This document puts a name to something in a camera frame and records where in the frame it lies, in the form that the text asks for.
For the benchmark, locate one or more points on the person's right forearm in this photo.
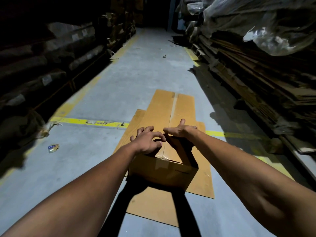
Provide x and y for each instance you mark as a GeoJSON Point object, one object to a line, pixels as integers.
{"type": "Point", "coordinates": [249, 180]}

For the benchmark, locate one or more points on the person's right thumb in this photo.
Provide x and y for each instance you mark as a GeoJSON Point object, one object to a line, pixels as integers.
{"type": "Point", "coordinates": [168, 130]}

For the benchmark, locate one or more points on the stack of dark wrapped rolls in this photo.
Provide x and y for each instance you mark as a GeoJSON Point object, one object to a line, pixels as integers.
{"type": "Point", "coordinates": [44, 66]}

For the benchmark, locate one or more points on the person's left little finger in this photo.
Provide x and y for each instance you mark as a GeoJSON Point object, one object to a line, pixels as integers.
{"type": "Point", "coordinates": [132, 138]}

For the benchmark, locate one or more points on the person's left forearm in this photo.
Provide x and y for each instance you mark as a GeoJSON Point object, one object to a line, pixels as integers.
{"type": "Point", "coordinates": [74, 197]}

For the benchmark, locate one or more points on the long brown cardboard box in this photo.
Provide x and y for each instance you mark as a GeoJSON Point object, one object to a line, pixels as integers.
{"type": "Point", "coordinates": [163, 167]}

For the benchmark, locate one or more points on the blue metal rack post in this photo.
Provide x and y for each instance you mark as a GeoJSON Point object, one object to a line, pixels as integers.
{"type": "Point", "coordinates": [172, 12]}

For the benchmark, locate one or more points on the person's left thumb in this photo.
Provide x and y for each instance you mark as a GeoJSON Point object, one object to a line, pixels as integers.
{"type": "Point", "coordinates": [159, 145]}

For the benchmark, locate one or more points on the stack of flattened cardboard sheets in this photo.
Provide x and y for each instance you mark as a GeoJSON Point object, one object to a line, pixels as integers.
{"type": "Point", "coordinates": [261, 81]}

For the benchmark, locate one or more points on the flat brown cardboard sheet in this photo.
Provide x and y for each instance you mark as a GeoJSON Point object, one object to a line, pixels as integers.
{"type": "Point", "coordinates": [150, 207]}

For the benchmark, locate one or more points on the crumpled shiny wrapper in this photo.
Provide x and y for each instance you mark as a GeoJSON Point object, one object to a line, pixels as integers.
{"type": "Point", "coordinates": [53, 147]}

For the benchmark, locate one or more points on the person's left hand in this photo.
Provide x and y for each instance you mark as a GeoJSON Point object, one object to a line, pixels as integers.
{"type": "Point", "coordinates": [145, 143]}

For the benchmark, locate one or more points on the stack of brown cartons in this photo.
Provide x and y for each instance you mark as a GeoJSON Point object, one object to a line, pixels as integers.
{"type": "Point", "coordinates": [123, 19]}

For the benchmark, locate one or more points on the pile of plastic-wrapped bundles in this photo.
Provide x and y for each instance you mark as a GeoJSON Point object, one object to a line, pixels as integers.
{"type": "Point", "coordinates": [246, 19]}

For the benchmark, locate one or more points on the person's left middle finger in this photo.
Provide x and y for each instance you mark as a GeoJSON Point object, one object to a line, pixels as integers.
{"type": "Point", "coordinates": [148, 129]}

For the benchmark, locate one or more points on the person's right hand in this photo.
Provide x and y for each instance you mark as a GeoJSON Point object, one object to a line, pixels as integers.
{"type": "Point", "coordinates": [181, 132]}

